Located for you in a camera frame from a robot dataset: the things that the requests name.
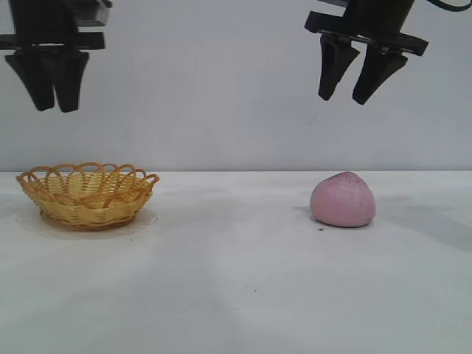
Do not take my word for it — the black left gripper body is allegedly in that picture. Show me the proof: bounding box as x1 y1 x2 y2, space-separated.
0 0 114 52

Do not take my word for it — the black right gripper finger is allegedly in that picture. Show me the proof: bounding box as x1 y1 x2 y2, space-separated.
352 44 409 105
317 35 361 101

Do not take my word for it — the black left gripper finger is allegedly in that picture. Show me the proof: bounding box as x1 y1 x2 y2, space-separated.
40 50 91 114
4 49 56 111

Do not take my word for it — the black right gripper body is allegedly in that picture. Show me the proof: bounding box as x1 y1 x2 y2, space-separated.
304 0 429 57

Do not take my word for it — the yellow woven wicker basket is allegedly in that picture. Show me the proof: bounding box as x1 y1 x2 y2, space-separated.
15 161 162 232

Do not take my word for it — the pink peach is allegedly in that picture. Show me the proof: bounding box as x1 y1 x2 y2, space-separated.
309 171 376 228

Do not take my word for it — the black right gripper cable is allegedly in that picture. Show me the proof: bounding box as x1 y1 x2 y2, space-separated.
429 0 472 13

